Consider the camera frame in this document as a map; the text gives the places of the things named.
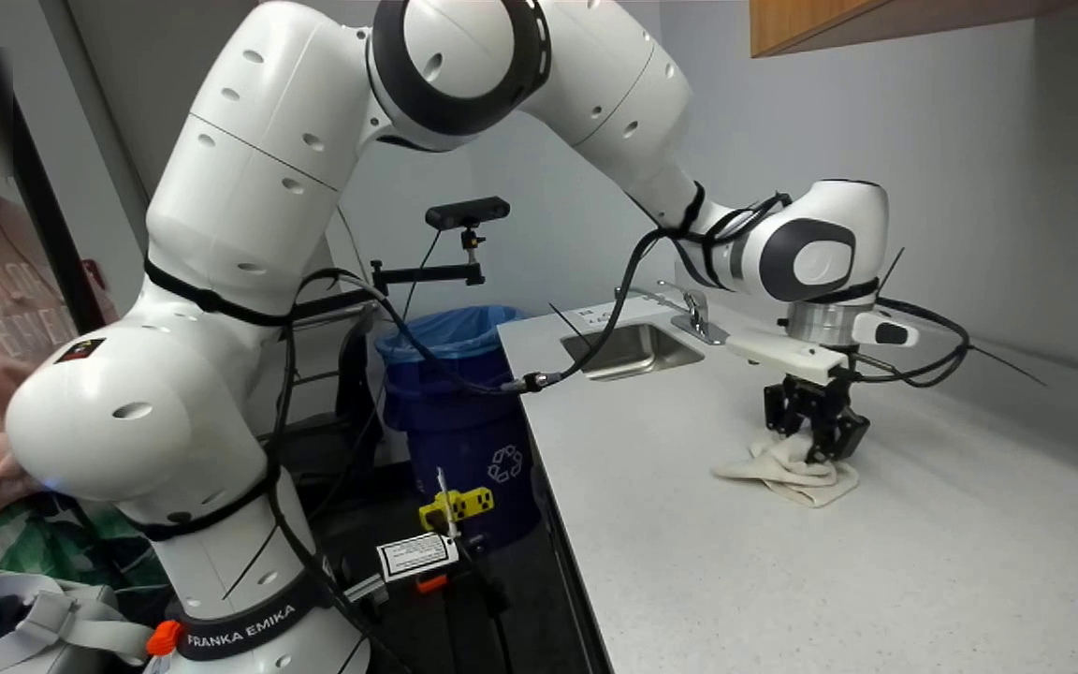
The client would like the metal faucet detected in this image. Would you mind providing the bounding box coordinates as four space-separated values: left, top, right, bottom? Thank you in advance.
656 289 734 349

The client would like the blue recycling bin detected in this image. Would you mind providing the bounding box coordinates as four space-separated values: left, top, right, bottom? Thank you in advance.
371 303 543 554

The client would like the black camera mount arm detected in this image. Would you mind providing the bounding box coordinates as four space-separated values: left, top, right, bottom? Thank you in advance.
289 225 491 328

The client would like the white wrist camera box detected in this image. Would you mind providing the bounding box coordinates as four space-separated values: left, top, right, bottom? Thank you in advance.
723 327 854 390

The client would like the wooden wall cabinet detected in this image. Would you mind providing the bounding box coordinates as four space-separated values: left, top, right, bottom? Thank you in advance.
744 0 1049 59

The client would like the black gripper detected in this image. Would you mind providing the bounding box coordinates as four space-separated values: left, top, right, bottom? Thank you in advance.
761 371 874 466

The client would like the grey fabric strap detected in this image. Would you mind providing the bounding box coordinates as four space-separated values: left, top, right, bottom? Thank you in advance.
0 566 159 674

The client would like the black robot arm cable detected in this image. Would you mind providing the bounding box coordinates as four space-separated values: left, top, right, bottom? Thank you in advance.
266 182 978 416

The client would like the black stereo camera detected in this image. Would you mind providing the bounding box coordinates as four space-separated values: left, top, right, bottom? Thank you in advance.
422 194 511 234

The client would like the beige cloth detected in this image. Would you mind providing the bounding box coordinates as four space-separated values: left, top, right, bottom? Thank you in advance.
709 428 864 513

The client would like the person in pink shirt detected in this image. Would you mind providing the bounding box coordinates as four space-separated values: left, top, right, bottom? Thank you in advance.
0 20 112 332

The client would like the white printed label card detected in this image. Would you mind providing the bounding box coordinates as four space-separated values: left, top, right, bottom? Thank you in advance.
371 530 464 584

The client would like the orange round knob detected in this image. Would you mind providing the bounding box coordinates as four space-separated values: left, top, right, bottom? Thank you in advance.
140 619 182 664

